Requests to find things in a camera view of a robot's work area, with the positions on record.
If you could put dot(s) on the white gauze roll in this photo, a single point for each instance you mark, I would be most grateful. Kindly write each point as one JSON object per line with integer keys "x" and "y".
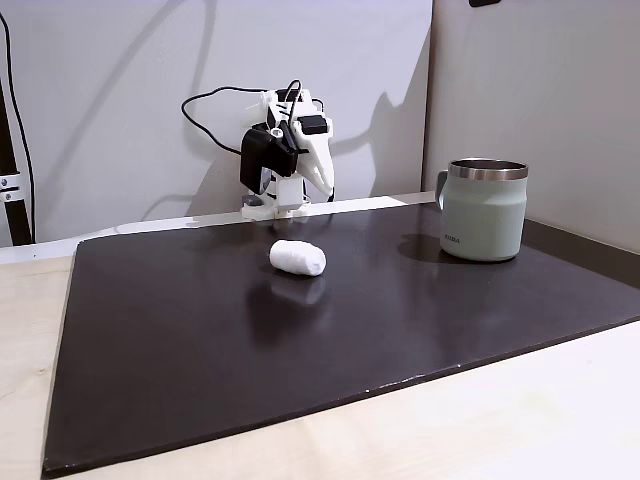
{"x": 297, "y": 257}

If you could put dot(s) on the black table mat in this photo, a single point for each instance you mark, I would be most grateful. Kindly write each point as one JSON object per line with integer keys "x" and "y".
{"x": 300, "y": 350}

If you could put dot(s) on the pale green steel-rimmed mug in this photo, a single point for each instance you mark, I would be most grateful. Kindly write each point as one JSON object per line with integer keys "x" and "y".
{"x": 482, "y": 220}

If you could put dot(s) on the black stand pole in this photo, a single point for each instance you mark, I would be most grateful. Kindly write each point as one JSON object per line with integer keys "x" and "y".
{"x": 12, "y": 210}

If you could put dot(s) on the black oval camera box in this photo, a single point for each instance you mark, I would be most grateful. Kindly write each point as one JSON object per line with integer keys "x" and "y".
{"x": 260, "y": 157}

